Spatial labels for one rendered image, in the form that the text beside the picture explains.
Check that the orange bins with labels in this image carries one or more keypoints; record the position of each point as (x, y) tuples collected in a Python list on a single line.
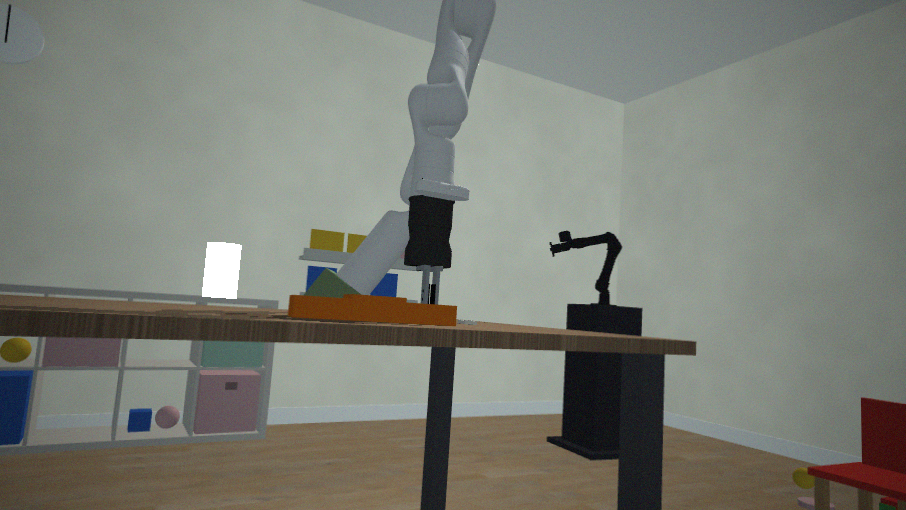
[(372, 309)]

